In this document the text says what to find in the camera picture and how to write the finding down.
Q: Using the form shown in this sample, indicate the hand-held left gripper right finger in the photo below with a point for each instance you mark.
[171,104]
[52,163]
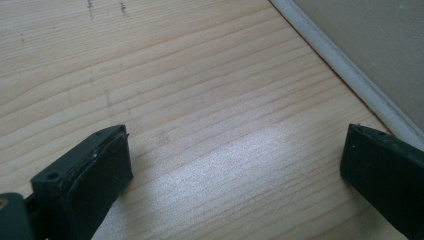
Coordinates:
[386,173]

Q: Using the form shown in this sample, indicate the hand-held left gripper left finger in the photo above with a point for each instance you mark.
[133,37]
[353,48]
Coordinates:
[87,180]

